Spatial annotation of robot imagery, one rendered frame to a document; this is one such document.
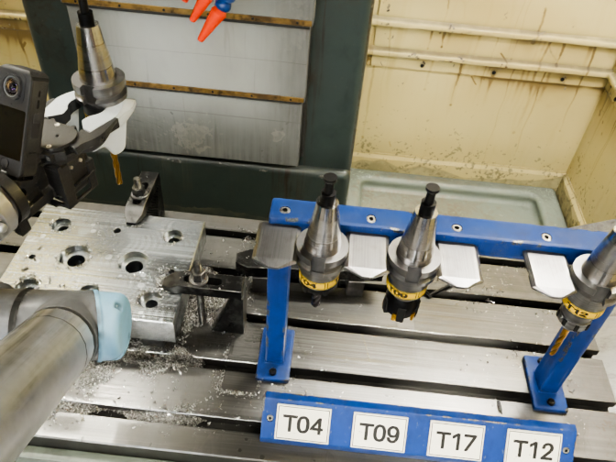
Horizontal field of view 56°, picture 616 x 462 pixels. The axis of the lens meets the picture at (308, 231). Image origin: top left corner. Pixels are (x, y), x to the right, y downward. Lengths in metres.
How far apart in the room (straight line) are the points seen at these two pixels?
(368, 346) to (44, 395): 0.61
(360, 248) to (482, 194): 1.18
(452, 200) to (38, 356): 1.46
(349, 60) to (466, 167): 0.72
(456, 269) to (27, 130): 0.50
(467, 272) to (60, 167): 0.48
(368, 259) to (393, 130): 1.07
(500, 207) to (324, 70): 0.83
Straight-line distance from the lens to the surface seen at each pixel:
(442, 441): 0.91
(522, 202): 1.90
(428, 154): 1.80
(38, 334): 0.58
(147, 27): 1.23
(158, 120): 1.34
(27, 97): 0.68
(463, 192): 1.84
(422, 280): 0.70
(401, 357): 1.01
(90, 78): 0.76
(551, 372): 0.99
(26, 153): 0.69
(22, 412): 0.50
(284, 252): 0.69
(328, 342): 1.01
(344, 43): 1.21
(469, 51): 1.64
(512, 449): 0.93
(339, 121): 1.30
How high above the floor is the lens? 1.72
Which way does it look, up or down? 44 degrees down
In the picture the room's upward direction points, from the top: 5 degrees clockwise
